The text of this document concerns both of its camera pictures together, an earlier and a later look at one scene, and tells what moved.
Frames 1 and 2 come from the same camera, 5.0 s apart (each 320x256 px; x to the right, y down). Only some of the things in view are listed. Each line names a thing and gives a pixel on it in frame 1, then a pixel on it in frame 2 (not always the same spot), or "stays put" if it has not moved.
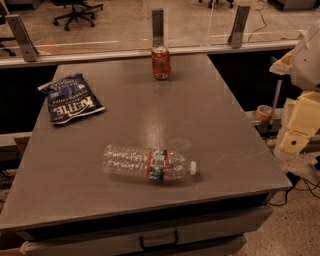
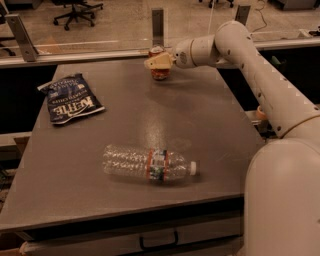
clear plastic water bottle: x=154 y=164 stays put
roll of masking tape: x=264 y=112 stays put
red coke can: x=161 y=62 stays put
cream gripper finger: x=304 y=122 -> x=182 y=58
